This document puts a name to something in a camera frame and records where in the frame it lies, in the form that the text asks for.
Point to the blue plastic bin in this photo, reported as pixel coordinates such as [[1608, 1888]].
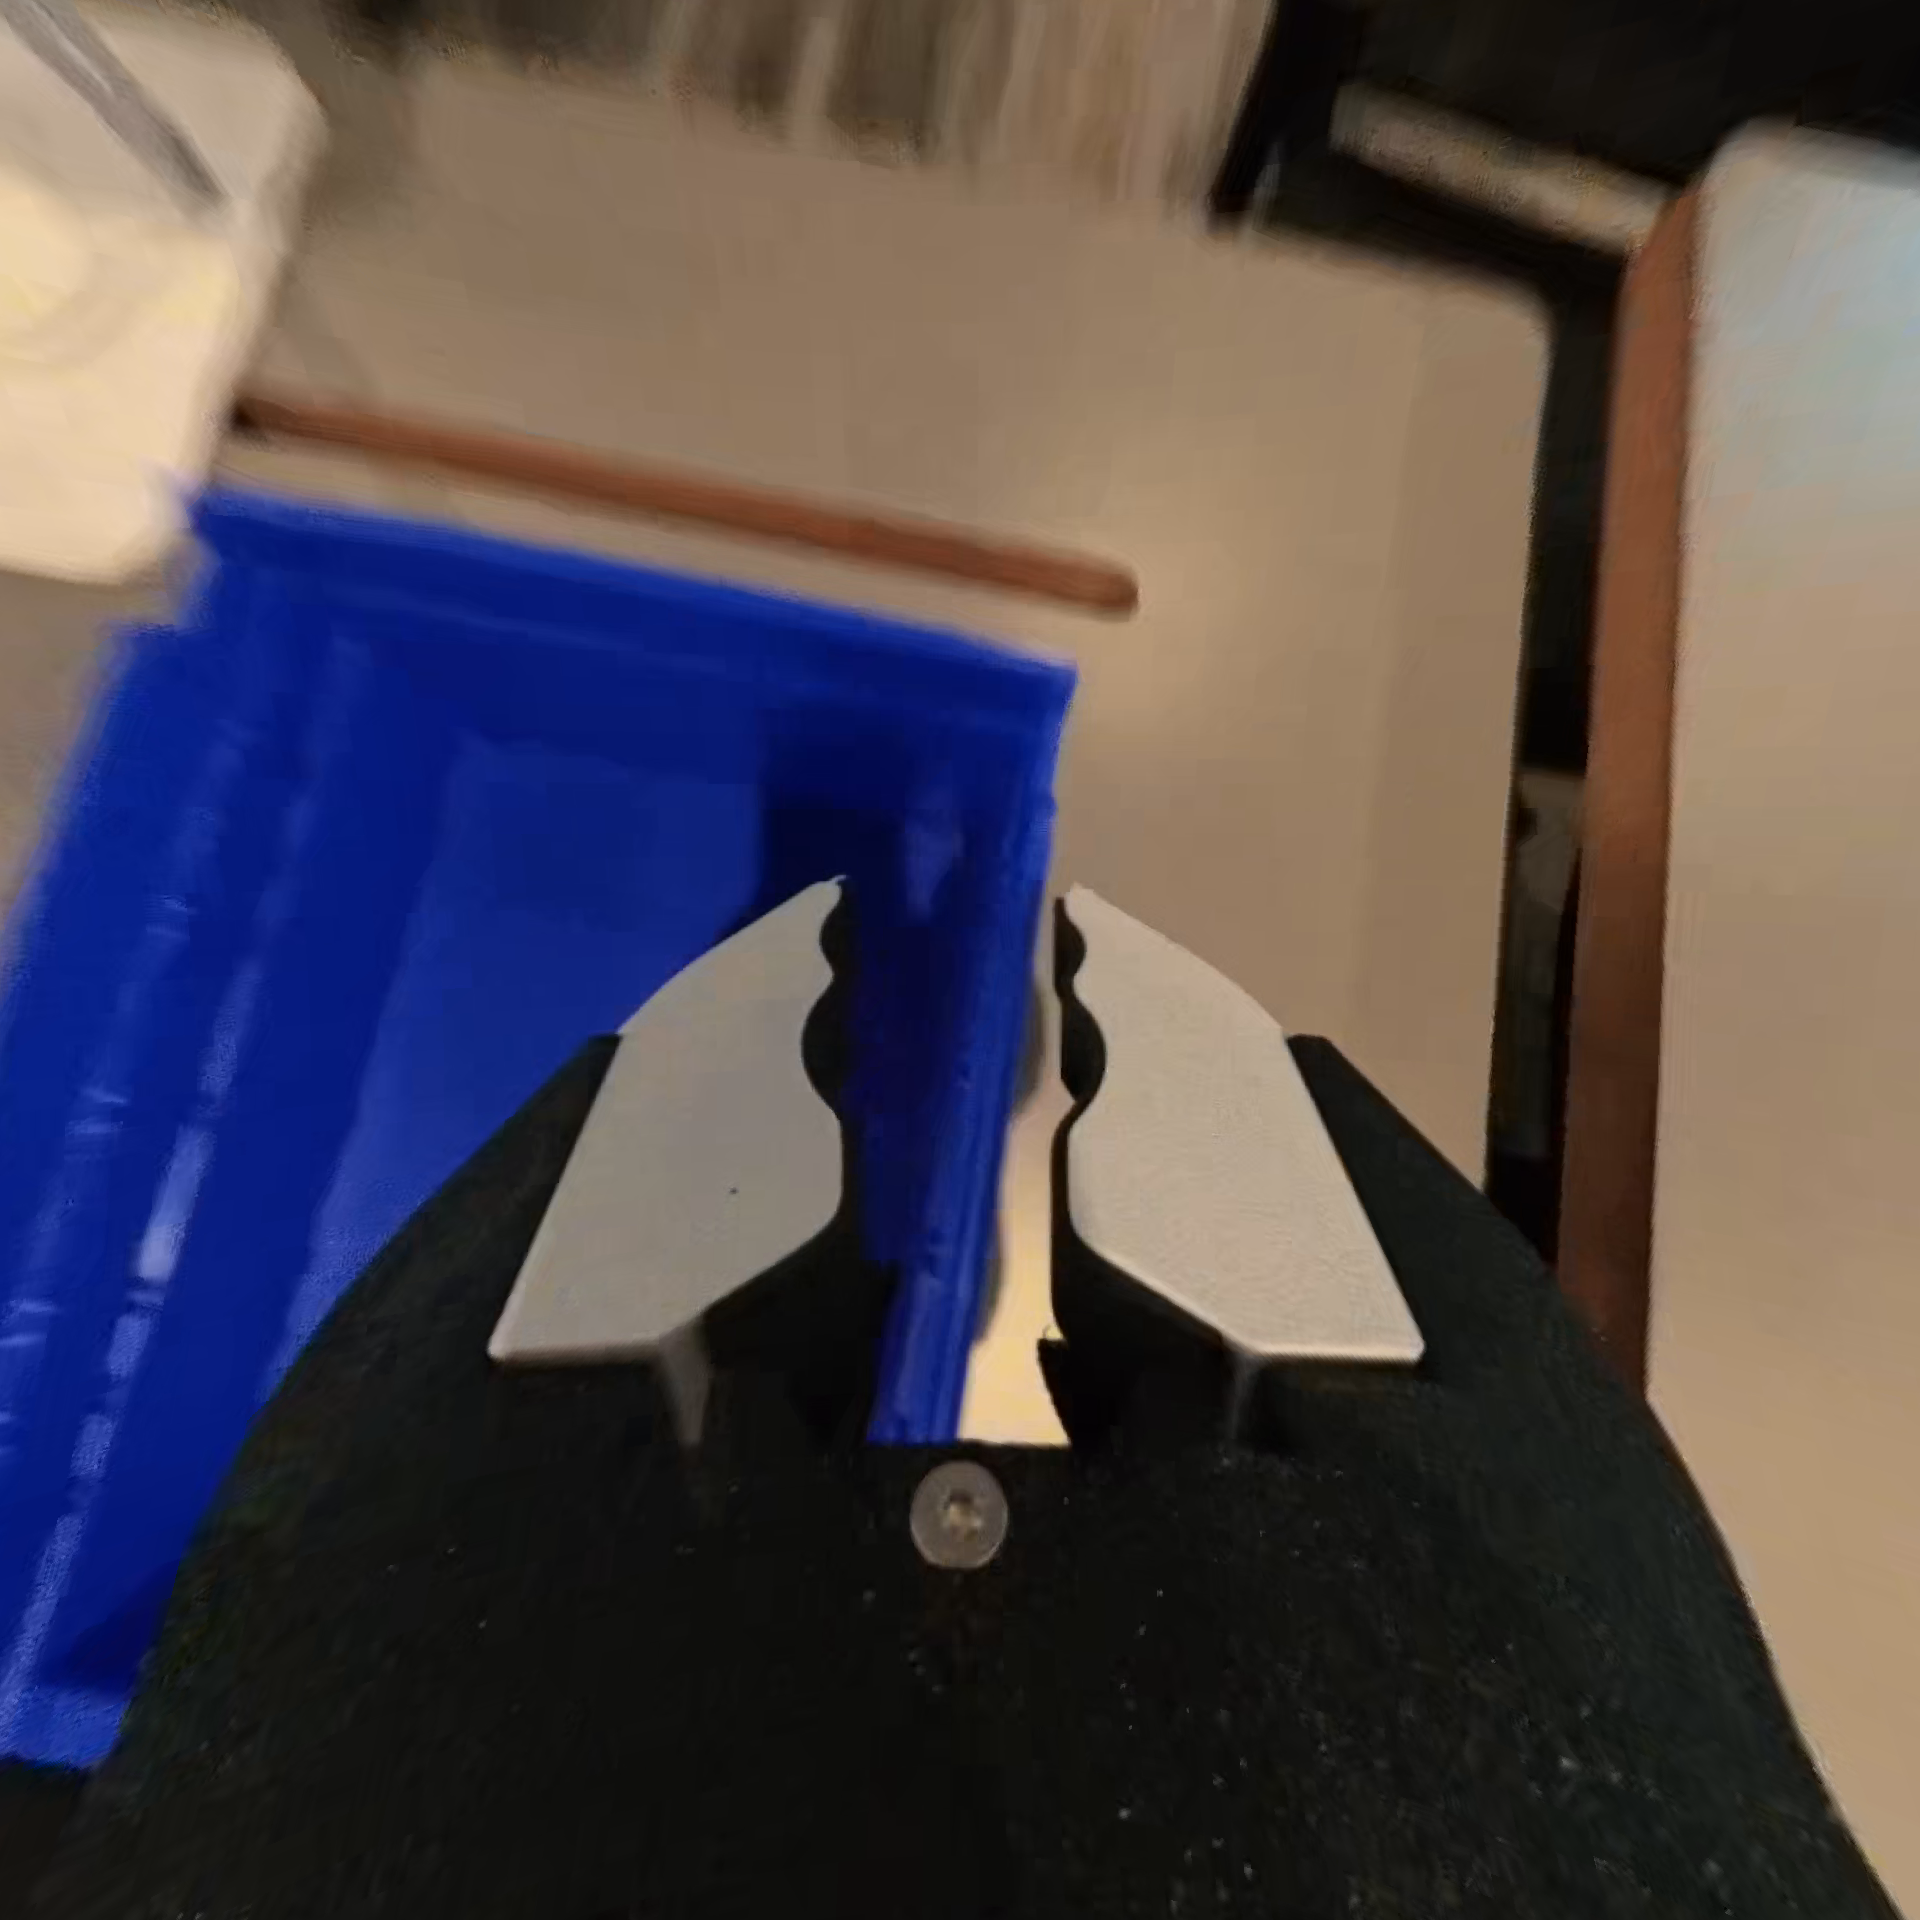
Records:
[[452, 901]]

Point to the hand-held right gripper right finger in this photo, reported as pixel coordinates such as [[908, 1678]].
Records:
[[1231, 1171]]

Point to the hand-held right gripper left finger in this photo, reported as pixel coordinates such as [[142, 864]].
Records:
[[675, 1171]]

